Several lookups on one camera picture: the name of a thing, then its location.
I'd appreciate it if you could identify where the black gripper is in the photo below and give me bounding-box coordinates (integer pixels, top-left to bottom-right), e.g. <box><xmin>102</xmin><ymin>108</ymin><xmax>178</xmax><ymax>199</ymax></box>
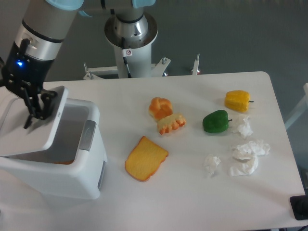
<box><xmin>1</xmin><ymin>41</ymin><xmax>58</xmax><ymax>129</ymax></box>

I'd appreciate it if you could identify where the white trash can lid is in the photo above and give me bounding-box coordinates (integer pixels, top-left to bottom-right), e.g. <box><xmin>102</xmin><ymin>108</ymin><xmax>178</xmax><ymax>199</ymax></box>
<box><xmin>0</xmin><ymin>86</ymin><xmax>68</xmax><ymax>157</ymax></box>

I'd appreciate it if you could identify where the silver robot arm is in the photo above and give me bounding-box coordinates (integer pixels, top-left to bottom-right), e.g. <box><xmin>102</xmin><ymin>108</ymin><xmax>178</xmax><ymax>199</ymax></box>
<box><xmin>0</xmin><ymin>0</ymin><xmax>157</xmax><ymax>128</ymax></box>

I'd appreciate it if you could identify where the orange item inside trash can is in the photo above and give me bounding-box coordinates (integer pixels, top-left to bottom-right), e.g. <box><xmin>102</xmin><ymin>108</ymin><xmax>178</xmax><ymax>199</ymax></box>
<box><xmin>54</xmin><ymin>160</ymin><xmax>73</xmax><ymax>165</ymax></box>

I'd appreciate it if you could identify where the white trash can body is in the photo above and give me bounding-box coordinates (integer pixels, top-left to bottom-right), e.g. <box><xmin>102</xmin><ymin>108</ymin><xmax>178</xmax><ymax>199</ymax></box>
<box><xmin>0</xmin><ymin>99</ymin><xmax>107</xmax><ymax>199</ymax></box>

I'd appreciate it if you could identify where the round braided bread roll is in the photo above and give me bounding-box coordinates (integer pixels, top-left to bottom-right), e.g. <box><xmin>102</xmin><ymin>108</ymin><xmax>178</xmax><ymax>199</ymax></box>
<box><xmin>148</xmin><ymin>97</ymin><xmax>173</xmax><ymax>121</ymax></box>

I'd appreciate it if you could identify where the toast bread slice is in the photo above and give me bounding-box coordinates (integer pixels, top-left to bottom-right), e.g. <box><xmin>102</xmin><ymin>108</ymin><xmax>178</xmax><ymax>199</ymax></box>
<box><xmin>125</xmin><ymin>136</ymin><xmax>169</xmax><ymax>182</ymax></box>

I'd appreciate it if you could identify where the ridged orange bread roll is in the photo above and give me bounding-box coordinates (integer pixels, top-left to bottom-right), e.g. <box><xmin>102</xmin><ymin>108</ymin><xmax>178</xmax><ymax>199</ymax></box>
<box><xmin>157</xmin><ymin>113</ymin><xmax>186</xmax><ymax>135</ymax></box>

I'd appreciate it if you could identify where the green bell pepper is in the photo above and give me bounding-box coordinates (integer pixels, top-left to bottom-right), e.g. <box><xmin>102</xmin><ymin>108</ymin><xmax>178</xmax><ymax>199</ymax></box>
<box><xmin>202</xmin><ymin>110</ymin><xmax>232</xmax><ymax>133</ymax></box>

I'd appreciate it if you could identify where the small crumpled white tissue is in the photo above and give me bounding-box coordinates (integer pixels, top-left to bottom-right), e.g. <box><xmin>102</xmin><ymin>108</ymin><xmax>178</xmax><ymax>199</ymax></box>
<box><xmin>204</xmin><ymin>154</ymin><xmax>221</xmax><ymax>178</ymax></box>

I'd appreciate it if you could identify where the yellow bell pepper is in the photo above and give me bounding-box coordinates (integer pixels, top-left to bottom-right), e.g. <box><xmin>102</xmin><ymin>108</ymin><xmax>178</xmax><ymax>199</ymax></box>
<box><xmin>224</xmin><ymin>90</ymin><xmax>254</xmax><ymax>113</ymax></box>

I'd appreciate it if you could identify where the crumpled tissue near peppers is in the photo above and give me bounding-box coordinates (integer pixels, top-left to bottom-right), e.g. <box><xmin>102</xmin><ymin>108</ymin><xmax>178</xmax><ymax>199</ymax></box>
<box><xmin>231</xmin><ymin>115</ymin><xmax>253</xmax><ymax>139</ymax></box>

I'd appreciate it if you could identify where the large crumpled white tissue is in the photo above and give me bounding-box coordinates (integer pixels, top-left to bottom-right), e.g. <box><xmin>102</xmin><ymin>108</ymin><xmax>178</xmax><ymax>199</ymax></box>
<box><xmin>229</xmin><ymin>140</ymin><xmax>270</xmax><ymax>177</ymax></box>

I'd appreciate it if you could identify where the black device at table edge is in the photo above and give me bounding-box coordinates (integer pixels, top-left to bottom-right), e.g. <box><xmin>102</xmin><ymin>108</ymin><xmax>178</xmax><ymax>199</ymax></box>
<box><xmin>290</xmin><ymin>195</ymin><xmax>308</xmax><ymax>220</ymax></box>

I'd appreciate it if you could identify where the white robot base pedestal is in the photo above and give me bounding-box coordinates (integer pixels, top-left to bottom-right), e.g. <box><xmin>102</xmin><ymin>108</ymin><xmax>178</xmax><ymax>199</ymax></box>
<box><xmin>84</xmin><ymin>13</ymin><xmax>171</xmax><ymax>80</ymax></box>

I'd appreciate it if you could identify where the white chair frame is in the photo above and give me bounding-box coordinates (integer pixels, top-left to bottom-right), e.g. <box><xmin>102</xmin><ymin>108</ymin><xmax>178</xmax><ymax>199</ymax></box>
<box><xmin>284</xmin><ymin>83</ymin><xmax>308</xmax><ymax>130</ymax></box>

